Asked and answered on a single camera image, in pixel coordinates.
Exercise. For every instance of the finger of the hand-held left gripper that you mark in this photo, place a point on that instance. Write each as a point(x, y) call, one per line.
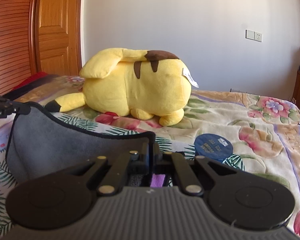
point(19, 109)

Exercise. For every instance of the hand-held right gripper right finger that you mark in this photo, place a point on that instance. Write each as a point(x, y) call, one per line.
point(157, 158)

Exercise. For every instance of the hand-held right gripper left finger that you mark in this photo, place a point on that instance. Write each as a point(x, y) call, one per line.
point(145, 156)

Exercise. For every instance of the grey towel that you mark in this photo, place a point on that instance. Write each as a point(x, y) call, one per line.
point(65, 145)

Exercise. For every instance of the purple cloth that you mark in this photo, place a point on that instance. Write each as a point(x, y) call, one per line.
point(158, 180)

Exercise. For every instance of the white packet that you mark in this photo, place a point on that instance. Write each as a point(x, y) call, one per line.
point(1, 136)

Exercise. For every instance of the red cloth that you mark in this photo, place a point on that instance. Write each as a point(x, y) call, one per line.
point(36, 78)

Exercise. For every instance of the blue round lid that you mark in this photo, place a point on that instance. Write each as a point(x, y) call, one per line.
point(213, 146)

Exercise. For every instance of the yellow plush toy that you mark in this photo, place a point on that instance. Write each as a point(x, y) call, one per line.
point(140, 85)

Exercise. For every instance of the wooden louvered door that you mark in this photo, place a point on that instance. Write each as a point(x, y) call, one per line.
point(10, 30)

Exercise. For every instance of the wooden panel door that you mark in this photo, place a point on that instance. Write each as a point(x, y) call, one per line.
point(56, 27)

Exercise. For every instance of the floral blanket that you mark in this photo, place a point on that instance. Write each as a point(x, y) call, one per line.
point(252, 135)

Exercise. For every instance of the white wall switch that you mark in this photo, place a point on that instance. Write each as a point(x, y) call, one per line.
point(249, 34)

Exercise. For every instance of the white wall socket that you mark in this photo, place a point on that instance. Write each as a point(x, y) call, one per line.
point(258, 37)

